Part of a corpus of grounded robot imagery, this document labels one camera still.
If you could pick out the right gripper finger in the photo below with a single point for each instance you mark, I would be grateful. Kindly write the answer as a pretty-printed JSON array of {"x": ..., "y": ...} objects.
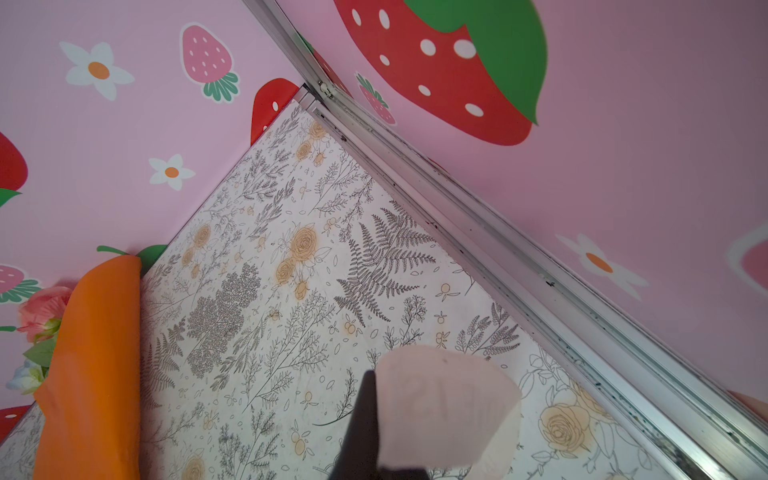
[{"x": 358, "y": 458}]

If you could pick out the cream ribbon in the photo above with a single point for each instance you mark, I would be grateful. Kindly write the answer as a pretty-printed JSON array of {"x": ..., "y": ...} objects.
[{"x": 438, "y": 409}]

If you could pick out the orange wrapping paper sheet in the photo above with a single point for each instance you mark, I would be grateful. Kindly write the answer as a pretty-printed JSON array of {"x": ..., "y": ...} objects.
[{"x": 91, "y": 397}]

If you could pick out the right floor aluminium rail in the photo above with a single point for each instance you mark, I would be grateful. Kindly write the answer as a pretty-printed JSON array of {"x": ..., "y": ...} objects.
[{"x": 691, "y": 427}]

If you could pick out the right vertical aluminium post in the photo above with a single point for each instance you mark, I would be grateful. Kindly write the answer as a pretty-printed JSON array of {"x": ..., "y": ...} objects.
[{"x": 276, "y": 23}]

